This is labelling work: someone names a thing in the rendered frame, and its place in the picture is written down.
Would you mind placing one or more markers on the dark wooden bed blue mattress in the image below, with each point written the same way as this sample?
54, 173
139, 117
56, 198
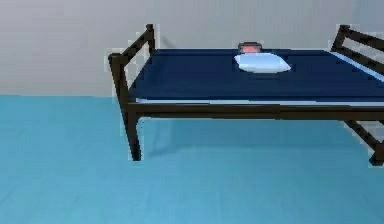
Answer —
206, 80

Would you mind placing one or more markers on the white pillow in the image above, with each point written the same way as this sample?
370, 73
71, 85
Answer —
262, 63

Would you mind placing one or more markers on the small pink black-framed object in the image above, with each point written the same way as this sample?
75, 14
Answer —
250, 48

